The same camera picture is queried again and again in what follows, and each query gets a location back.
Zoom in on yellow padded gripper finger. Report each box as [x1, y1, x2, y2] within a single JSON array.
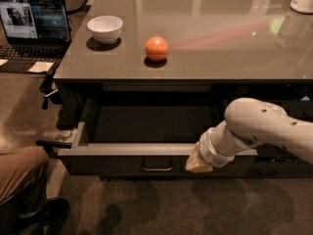
[[185, 143, 212, 173]]

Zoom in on grey top drawer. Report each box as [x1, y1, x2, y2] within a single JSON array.
[[57, 97, 258, 178]]

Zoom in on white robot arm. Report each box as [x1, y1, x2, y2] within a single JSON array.
[[185, 98, 313, 173]]

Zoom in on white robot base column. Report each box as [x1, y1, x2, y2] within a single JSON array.
[[291, 0, 313, 14]]

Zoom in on orange round fruit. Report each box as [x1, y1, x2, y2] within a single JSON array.
[[145, 36, 168, 62]]

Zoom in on dark grey cabinet counter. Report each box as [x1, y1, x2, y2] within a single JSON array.
[[53, 0, 313, 129]]

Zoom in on black shoe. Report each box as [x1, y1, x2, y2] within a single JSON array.
[[12, 197, 70, 233]]

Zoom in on black clamp on desk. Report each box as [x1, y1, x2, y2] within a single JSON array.
[[39, 65, 63, 110]]

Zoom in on white ceramic bowl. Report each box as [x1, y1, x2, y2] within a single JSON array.
[[87, 16, 123, 44]]

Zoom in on white paper note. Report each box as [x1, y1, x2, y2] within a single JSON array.
[[28, 62, 53, 73]]

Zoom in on black open laptop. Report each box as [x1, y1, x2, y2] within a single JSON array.
[[0, 0, 71, 73]]

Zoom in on metal drawer handle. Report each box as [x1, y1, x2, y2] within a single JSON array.
[[142, 162, 173, 172]]

